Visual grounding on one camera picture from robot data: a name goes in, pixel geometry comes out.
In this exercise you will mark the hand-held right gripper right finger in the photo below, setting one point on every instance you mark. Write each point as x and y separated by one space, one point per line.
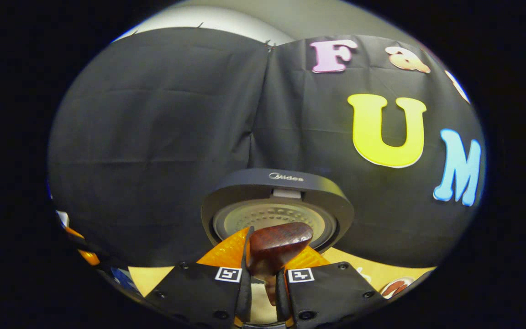
282 297

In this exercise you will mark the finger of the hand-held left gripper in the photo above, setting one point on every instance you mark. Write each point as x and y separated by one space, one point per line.
74 233
89 257

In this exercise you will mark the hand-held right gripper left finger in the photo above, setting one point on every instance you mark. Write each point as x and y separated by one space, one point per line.
244 297

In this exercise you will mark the brown wooden spoon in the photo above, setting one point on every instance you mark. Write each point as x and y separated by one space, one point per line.
276 244

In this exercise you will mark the grey rice cooker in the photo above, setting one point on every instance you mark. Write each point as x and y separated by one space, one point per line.
272 183

